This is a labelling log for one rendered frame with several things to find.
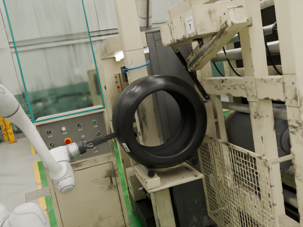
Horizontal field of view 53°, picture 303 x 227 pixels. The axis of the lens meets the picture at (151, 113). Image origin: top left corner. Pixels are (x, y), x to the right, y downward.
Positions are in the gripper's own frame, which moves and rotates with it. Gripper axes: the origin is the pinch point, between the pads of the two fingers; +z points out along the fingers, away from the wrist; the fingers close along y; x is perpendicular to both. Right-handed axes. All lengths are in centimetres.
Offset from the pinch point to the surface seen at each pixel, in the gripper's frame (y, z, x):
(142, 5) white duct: 71, 65, -78
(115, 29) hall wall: 937, 200, -158
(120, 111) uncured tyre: -8.5, 9.9, -13.7
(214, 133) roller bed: 19, 73, 30
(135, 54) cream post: 26, 36, -42
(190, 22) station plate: -30, 57, -48
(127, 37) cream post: 26, 35, -55
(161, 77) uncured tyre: -9.0, 39.2, -24.1
